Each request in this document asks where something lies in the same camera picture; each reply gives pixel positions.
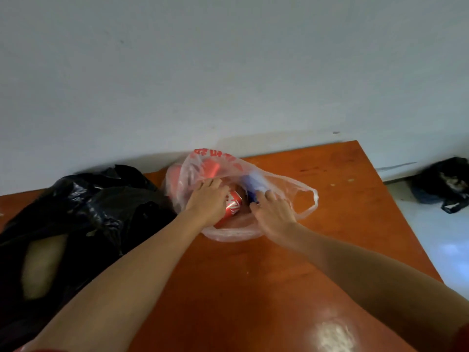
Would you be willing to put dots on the person's left hand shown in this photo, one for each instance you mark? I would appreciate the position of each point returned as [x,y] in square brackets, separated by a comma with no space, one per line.
[207,203]

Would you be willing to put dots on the person's right hand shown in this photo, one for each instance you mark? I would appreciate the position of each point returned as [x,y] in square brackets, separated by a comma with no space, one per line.
[273,216]

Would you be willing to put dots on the person's left fingers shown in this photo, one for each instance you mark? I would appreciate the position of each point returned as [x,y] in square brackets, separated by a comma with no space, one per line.
[209,183]

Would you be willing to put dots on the person's right fingers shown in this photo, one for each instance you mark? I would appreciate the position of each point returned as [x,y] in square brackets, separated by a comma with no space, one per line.
[265,196]

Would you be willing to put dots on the blue soda can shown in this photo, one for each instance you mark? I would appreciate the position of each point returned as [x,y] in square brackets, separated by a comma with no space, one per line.
[253,186]

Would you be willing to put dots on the red soda can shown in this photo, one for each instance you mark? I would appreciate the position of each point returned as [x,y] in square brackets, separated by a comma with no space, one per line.
[233,204]

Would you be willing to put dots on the person's left forearm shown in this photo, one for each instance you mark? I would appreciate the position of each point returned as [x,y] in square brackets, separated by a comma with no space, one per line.
[121,282]

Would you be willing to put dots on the person's right forearm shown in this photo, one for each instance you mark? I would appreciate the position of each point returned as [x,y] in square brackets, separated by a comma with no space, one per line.
[377,274]

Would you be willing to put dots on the clear plastic bag red print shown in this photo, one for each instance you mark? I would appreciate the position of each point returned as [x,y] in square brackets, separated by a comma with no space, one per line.
[234,194]

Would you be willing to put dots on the large black garbage bag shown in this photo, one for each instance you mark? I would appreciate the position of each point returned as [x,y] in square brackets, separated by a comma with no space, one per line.
[69,238]

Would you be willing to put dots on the small black bag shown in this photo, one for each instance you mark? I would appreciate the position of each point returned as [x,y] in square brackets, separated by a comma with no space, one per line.
[441,183]

